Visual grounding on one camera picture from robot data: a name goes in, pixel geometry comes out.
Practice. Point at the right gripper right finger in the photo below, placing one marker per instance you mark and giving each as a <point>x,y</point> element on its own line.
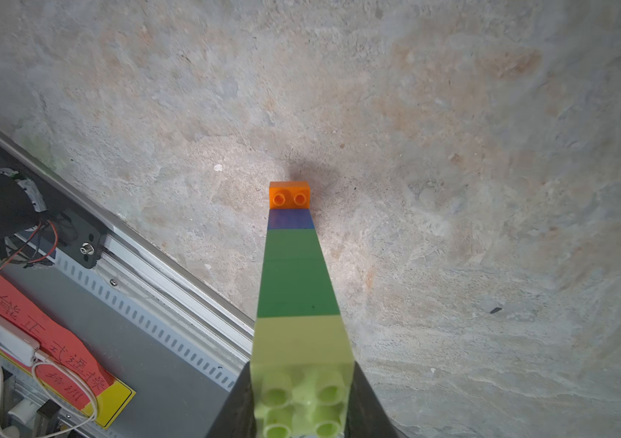
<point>366,417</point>

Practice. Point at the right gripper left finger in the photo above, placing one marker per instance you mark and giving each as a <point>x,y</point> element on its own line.
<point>236,417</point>

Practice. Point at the lime green lego brick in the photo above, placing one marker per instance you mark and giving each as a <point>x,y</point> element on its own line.
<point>301,371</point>

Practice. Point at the dark green lego brick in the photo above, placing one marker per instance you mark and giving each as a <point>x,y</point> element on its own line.
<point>292,244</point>

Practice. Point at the blue lego brick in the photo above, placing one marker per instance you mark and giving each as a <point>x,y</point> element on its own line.
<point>290,219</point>

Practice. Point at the orange lego brick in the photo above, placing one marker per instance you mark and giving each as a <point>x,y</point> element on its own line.
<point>289,195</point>

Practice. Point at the red paper label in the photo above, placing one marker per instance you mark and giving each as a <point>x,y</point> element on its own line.
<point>62,345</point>

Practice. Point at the perforated cable duct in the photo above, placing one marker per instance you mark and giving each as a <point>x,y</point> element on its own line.
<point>121,346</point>

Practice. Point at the aluminium rail frame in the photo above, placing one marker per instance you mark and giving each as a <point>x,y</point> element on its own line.
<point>142,283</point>

